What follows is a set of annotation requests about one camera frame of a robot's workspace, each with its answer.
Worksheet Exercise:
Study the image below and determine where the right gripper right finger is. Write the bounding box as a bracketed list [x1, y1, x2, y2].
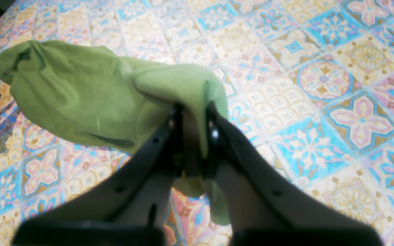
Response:
[204, 102, 383, 246]

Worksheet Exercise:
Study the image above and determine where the green t-shirt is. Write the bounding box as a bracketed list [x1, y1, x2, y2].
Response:
[0, 40, 232, 227]

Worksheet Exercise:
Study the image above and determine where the patterned tablecloth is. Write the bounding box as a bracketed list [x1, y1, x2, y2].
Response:
[0, 0, 394, 246]

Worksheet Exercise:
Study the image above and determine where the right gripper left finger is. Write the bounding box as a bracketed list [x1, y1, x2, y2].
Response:
[12, 104, 183, 246]

